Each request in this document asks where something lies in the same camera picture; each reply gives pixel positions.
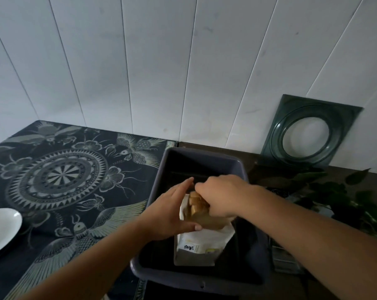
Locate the person's left hand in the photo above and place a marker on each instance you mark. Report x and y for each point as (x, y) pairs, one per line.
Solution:
(163, 216)

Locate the person's right hand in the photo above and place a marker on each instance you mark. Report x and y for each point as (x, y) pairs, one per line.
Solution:
(223, 196)

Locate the person's left thumb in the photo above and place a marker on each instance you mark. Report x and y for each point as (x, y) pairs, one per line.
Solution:
(188, 227)

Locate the white bread bag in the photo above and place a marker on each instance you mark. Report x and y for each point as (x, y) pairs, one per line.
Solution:
(201, 243)

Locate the bread slice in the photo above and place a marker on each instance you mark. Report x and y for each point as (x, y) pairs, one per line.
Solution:
(197, 205)

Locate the person's right forearm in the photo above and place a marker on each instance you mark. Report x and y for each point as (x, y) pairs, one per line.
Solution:
(316, 240)

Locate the person's left forearm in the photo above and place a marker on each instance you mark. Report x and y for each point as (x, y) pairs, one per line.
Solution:
(88, 265)

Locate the dark plastic tub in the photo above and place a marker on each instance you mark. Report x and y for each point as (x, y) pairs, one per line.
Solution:
(201, 215)

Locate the dark patterned tablecloth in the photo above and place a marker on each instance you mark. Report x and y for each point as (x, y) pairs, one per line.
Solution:
(69, 196)

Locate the green leafy plant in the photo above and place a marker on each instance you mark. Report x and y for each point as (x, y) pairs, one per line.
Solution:
(338, 196)

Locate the white plate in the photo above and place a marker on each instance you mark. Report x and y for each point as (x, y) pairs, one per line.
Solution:
(0, 229)

